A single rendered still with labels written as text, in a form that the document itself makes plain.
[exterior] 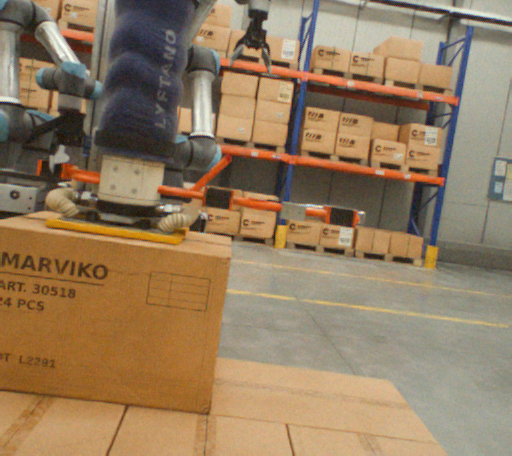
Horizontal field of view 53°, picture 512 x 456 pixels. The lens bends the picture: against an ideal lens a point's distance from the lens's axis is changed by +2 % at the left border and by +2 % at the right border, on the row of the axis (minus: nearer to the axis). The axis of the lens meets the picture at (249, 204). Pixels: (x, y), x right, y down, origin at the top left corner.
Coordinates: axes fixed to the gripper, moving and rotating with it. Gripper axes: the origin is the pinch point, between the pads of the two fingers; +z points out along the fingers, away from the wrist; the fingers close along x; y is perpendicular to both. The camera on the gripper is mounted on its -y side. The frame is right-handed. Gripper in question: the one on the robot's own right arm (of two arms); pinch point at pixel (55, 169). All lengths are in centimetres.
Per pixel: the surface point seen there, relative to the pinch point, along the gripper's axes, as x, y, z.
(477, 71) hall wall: 859, 511, -277
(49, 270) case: -46, 17, 22
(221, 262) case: -46, 58, 15
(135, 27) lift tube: -36, 28, -41
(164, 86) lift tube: -34, 37, -28
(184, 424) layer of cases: -53, 55, 53
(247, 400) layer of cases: -36, 71, 53
